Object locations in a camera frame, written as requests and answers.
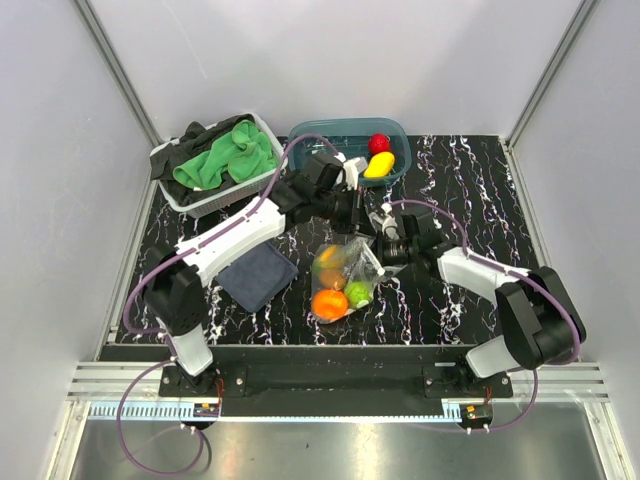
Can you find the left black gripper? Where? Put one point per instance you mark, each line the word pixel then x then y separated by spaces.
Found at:
pixel 357 219

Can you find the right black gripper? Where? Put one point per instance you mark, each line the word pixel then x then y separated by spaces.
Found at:
pixel 380 247

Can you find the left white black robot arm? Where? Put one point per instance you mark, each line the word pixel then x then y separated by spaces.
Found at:
pixel 326 187

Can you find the black cloth in basket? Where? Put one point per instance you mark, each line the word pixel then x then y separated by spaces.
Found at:
pixel 196 140

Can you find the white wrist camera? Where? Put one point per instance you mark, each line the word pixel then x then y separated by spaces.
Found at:
pixel 351 170
pixel 389 225

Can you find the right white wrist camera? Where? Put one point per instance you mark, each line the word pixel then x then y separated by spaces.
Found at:
pixel 389 225

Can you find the orange fake orange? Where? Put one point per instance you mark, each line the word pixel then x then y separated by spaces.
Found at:
pixel 329 305

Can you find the brown fake kiwi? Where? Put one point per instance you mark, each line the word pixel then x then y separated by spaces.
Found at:
pixel 332 279

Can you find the dark blue folded cloth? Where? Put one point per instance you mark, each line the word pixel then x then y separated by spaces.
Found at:
pixel 256 277

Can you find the polka dot zip top bag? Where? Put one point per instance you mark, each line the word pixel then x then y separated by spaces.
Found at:
pixel 367 268

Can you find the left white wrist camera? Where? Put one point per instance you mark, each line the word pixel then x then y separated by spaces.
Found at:
pixel 351 170

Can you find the teal plastic container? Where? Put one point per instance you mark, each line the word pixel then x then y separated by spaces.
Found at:
pixel 351 136

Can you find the green fake grape bunch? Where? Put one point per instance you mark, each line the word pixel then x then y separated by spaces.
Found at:
pixel 335 257

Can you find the green fake wrinkled fruit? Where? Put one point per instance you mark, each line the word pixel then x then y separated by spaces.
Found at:
pixel 358 294

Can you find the white plastic basket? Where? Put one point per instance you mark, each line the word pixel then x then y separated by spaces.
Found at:
pixel 236 192

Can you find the red fake apple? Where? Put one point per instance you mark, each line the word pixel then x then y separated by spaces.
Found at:
pixel 379 143

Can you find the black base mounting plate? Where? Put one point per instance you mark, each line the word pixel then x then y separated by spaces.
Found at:
pixel 333 382

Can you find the yellow fake mango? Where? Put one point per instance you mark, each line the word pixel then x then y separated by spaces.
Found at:
pixel 380 165

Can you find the green towel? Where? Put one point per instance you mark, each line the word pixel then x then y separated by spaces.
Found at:
pixel 244 153

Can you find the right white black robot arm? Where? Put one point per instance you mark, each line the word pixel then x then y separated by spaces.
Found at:
pixel 538 320

